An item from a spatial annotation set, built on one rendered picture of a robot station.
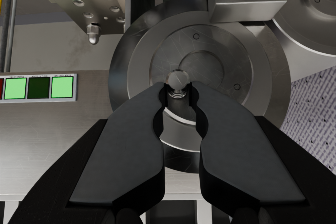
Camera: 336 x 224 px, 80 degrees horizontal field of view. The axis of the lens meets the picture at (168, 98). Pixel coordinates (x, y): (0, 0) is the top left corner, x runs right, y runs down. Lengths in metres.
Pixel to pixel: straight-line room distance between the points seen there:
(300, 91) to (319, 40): 0.17
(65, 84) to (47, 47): 2.07
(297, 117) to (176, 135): 0.26
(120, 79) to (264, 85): 0.11
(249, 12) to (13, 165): 0.59
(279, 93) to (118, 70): 0.13
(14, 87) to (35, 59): 2.03
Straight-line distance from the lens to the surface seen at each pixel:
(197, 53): 0.16
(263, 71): 0.18
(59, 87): 0.57
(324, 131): 0.34
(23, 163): 0.62
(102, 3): 0.48
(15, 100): 0.63
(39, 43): 2.70
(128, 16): 0.20
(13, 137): 0.63
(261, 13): 0.18
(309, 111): 0.36
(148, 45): 0.17
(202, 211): 0.54
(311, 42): 0.21
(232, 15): 0.17
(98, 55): 2.30
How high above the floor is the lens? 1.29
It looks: 8 degrees down
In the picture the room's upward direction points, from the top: 179 degrees clockwise
